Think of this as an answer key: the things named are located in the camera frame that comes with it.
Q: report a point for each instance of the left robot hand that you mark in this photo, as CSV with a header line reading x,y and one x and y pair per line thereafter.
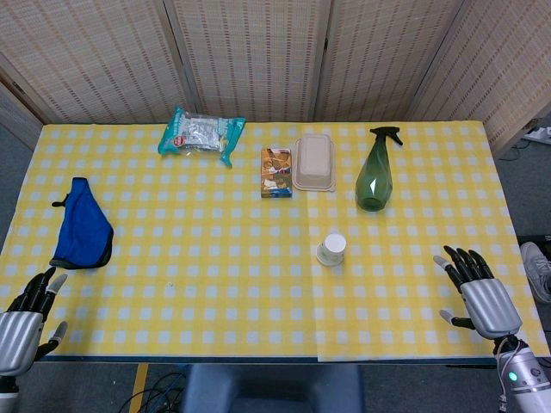
x,y
19,331

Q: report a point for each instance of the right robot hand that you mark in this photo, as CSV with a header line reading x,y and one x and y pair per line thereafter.
x,y
490,305

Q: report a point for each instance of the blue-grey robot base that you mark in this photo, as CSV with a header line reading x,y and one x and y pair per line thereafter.
x,y
271,389

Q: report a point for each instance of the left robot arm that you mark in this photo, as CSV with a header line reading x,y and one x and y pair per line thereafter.
x,y
6,393

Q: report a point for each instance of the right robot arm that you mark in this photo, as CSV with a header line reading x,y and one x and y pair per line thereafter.
x,y
527,378

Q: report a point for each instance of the white sneaker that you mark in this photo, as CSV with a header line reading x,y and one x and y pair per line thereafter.
x,y
537,269

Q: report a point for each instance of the blue fabric pouch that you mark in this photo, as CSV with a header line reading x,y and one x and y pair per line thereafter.
x,y
84,228

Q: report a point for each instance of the yellow floor tape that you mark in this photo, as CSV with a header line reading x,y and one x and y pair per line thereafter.
x,y
138,387

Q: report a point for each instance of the green spray bottle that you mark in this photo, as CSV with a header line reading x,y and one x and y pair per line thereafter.
x,y
373,180

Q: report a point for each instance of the white power strip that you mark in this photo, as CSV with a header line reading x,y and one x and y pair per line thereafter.
x,y
541,134

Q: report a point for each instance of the woven folding screen panel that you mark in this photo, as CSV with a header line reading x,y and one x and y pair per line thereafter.
x,y
249,56
90,56
503,64
379,56
13,112

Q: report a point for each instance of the beige lidded food container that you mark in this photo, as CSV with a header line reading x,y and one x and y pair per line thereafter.
x,y
314,165

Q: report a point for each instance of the colourful printed card box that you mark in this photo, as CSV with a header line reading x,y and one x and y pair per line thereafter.
x,y
276,174

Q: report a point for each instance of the teal snack package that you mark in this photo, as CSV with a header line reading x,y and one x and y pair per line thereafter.
x,y
196,135

